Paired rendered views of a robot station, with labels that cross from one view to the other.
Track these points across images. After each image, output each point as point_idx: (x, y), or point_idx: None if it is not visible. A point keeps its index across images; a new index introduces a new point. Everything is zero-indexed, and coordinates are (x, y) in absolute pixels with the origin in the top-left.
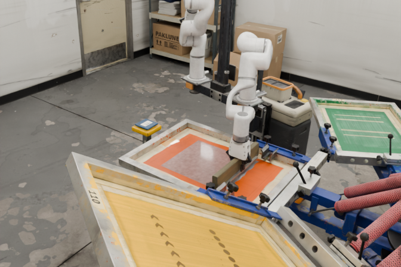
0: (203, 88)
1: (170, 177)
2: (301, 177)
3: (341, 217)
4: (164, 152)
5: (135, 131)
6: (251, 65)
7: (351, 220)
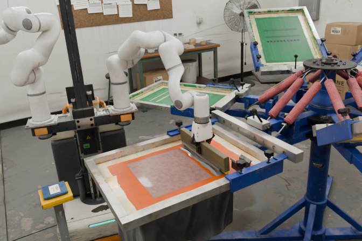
0: (64, 123)
1: (192, 191)
2: (260, 118)
3: (286, 129)
4: (128, 190)
5: (50, 206)
6: (176, 51)
7: (298, 124)
